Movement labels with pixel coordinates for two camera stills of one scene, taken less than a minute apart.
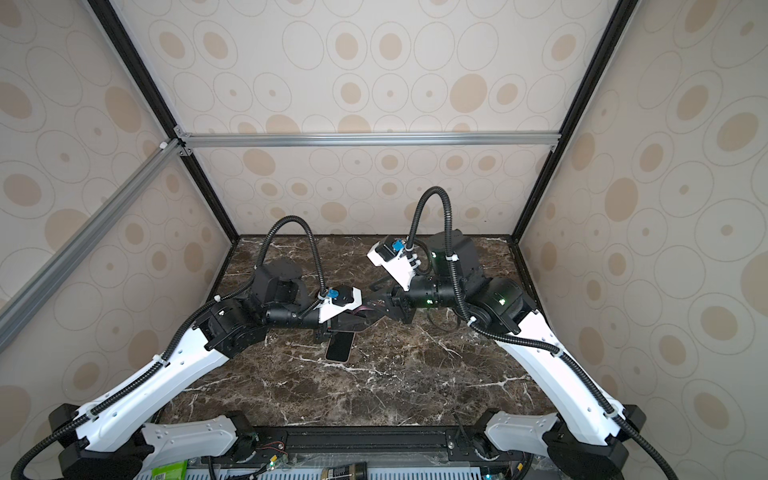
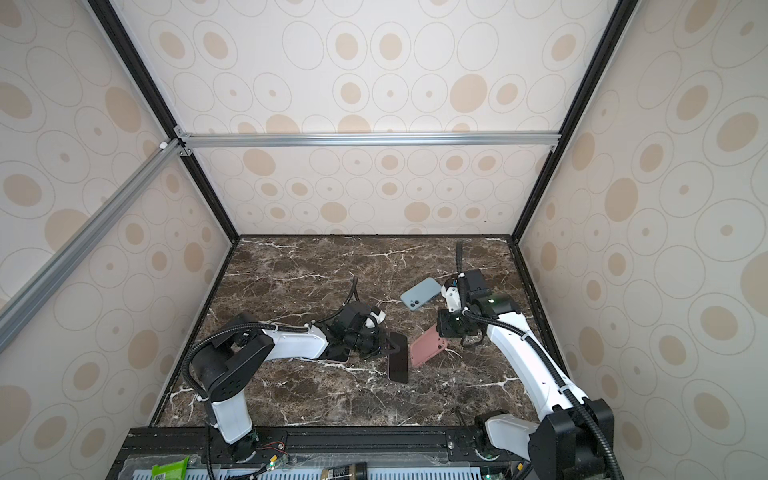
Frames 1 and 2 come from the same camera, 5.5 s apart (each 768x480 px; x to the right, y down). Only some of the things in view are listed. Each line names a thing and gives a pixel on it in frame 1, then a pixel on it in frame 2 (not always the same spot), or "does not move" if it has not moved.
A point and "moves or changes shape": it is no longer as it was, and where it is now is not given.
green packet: x=173 y=471 does not move
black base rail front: x=424 y=447 does not move
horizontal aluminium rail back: x=214 y=140 does not move
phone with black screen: x=352 y=321 moves or changes shape
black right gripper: x=392 y=299 -> x=443 y=325
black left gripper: x=324 y=325 -> x=379 y=343
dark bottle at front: x=350 y=471 does not move
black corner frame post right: x=616 y=24 does not move
